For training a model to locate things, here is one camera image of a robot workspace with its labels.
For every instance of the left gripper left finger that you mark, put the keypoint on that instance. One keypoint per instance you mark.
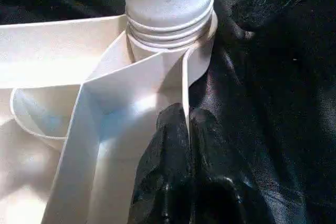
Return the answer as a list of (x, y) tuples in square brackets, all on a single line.
[(163, 177)]

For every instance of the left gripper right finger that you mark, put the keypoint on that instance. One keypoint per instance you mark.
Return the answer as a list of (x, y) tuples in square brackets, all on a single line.
[(226, 187)]

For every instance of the white plastic table top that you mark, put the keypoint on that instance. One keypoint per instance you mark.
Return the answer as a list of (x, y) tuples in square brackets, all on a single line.
[(79, 103)]

